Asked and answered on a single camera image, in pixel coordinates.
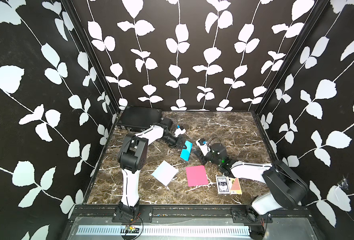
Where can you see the playing card deck box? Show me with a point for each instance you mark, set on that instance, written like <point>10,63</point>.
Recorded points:
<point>223,185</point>

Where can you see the black case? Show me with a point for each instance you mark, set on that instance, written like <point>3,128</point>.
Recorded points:
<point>138,119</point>

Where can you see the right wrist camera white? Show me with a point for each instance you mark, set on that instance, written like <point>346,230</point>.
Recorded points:
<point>203,145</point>

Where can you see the red playing card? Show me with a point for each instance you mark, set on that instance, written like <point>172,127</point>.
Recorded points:
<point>235,187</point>

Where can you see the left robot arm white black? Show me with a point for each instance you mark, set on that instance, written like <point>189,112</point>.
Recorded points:
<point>132,158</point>

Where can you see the black front rail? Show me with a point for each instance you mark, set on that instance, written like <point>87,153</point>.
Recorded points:
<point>150,213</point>

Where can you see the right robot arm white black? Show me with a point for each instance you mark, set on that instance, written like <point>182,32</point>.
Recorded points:
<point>286,188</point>

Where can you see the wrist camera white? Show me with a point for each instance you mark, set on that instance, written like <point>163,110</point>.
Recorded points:
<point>180,130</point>
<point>203,145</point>

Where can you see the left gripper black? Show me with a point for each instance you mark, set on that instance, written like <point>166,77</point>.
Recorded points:
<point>179,141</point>

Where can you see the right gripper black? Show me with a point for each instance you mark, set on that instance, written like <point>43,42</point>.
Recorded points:
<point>202,158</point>

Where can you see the small circuit board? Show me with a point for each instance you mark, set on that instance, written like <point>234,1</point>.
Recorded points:
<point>130,229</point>

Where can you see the white slotted cable duct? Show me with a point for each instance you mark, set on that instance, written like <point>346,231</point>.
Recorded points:
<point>177,231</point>

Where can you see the blue square paper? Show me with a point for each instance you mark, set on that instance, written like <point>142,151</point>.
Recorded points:
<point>185,153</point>

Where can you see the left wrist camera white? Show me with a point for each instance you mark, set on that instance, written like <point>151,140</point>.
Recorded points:
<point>180,130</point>

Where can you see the white square paper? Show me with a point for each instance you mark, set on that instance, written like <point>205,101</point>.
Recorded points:
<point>164,173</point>

